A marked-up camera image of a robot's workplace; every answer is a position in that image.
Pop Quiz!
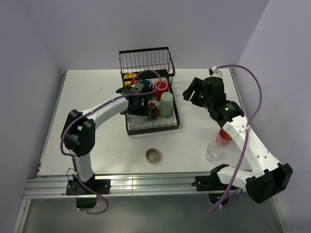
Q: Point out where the clear glass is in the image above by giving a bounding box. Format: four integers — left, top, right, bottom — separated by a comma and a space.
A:
127, 115, 143, 125
205, 142, 225, 162

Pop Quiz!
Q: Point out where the black metal mug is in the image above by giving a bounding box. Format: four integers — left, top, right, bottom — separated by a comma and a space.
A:
147, 102, 159, 120

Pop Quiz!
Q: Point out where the yellow ceramic mug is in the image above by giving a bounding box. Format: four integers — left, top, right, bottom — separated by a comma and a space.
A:
123, 73, 137, 88

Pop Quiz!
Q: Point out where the dark blue mug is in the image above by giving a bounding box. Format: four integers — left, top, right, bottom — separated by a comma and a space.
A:
141, 79, 153, 92

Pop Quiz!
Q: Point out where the green plastic cup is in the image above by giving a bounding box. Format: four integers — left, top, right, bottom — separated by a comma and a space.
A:
158, 92, 173, 117

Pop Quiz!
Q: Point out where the red mug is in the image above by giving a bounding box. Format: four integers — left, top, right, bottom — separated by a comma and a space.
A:
154, 80, 169, 100

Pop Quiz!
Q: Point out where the black wire dish rack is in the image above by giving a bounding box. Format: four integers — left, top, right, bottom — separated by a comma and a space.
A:
119, 47, 180, 136

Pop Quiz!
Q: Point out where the small brown glass jar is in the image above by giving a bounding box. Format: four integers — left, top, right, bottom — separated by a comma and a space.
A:
145, 148, 161, 164

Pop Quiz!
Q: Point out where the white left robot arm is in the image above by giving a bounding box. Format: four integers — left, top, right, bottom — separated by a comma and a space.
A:
60, 93, 149, 194

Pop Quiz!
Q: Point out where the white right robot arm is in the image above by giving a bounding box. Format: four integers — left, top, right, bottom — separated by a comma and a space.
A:
183, 77, 293, 203

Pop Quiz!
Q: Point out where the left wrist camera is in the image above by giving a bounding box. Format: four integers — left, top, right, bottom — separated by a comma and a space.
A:
129, 80, 148, 94

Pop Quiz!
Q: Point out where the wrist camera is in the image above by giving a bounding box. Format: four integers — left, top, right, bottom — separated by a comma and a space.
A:
129, 80, 148, 94
209, 66, 223, 78

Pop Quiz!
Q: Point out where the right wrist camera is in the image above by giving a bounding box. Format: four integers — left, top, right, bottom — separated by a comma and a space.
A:
209, 66, 223, 78

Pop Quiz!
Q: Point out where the aluminium frame rail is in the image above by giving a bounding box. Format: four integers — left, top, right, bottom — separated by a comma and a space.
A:
23, 169, 279, 200

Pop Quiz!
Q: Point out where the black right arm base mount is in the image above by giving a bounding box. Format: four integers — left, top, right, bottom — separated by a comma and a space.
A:
191, 175, 227, 204

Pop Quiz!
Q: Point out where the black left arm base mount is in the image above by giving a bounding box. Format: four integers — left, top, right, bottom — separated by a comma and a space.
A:
65, 179, 111, 209

